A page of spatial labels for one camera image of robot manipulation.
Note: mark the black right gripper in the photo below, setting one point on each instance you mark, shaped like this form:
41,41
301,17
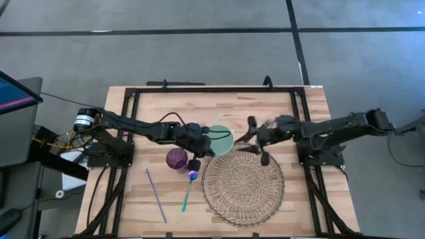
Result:
280,131

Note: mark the white tape roll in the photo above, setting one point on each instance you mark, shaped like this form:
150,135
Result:
59,194

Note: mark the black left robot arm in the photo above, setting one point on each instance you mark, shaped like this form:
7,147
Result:
139,125

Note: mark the short black floor tape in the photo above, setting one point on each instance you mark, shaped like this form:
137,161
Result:
297,49

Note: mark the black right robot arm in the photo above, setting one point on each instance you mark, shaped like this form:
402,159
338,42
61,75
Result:
332,127

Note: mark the grey stand leg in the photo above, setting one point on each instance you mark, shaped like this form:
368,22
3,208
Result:
411,126

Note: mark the purple straw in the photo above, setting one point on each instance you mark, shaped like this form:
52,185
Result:
156,196

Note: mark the computer monitor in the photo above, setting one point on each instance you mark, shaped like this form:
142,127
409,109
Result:
15,93

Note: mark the iridescent spoon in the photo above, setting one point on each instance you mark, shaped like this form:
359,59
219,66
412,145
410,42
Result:
193,175

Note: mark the round woven placemat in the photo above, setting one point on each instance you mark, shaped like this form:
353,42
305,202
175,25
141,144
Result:
242,192

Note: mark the black hook clamp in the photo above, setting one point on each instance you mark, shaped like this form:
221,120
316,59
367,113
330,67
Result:
268,81

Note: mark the black aluminium table frame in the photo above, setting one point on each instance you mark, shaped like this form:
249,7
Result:
216,89

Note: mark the white paper sheet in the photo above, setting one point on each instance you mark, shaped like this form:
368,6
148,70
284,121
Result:
71,176

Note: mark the monitor with stand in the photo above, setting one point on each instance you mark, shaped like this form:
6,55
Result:
20,139

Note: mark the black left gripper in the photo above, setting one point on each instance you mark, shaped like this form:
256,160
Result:
196,139

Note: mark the purple glass cup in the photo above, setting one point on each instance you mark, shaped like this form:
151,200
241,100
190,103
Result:
177,158

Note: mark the green round plate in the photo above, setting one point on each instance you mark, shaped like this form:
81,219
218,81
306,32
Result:
224,146

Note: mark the long black floor tape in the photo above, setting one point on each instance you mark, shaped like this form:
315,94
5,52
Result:
166,31

